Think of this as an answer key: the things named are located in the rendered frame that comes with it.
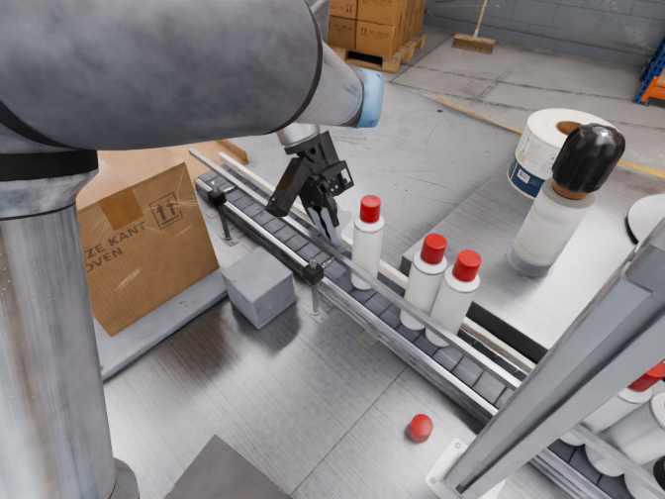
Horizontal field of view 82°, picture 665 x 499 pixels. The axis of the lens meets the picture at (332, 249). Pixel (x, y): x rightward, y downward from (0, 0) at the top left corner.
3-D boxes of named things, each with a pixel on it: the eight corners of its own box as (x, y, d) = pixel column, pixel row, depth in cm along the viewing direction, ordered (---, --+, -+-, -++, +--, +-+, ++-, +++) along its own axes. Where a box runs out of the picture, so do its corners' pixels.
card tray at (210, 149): (248, 162, 113) (246, 150, 110) (168, 203, 100) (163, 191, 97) (193, 126, 127) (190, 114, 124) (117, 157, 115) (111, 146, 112)
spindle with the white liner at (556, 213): (558, 261, 80) (644, 130, 58) (540, 285, 75) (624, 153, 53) (518, 240, 84) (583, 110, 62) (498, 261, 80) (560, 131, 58)
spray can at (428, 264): (433, 319, 70) (461, 240, 55) (417, 337, 68) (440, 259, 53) (411, 302, 73) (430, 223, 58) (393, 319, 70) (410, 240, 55)
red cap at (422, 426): (430, 444, 60) (434, 437, 58) (409, 441, 60) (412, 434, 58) (428, 421, 63) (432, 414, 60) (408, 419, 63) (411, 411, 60)
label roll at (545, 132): (525, 207, 91) (550, 154, 81) (496, 159, 105) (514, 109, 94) (607, 204, 92) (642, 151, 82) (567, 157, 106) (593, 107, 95)
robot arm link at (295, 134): (287, 120, 62) (262, 128, 68) (298, 148, 64) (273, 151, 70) (320, 105, 66) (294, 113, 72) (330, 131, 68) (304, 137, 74)
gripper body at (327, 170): (356, 188, 73) (334, 127, 68) (325, 210, 69) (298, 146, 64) (332, 189, 79) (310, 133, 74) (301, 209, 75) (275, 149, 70)
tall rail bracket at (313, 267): (340, 300, 79) (342, 245, 67) (315, 321, 75) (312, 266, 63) (330, 291, 81) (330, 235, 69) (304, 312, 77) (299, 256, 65)
